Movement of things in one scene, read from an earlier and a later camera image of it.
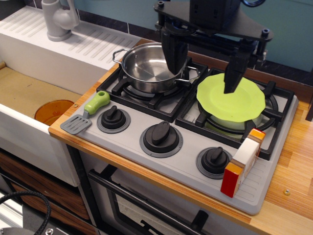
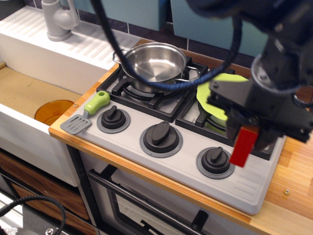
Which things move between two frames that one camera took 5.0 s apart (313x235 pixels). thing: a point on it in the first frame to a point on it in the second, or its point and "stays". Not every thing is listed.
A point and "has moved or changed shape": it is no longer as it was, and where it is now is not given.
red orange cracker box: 236,169 has moved or changed shape
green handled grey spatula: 78,123 stays
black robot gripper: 212,23 to 281,112
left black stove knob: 114,121 stays
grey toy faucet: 58,22 stays
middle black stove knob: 161,141 stays
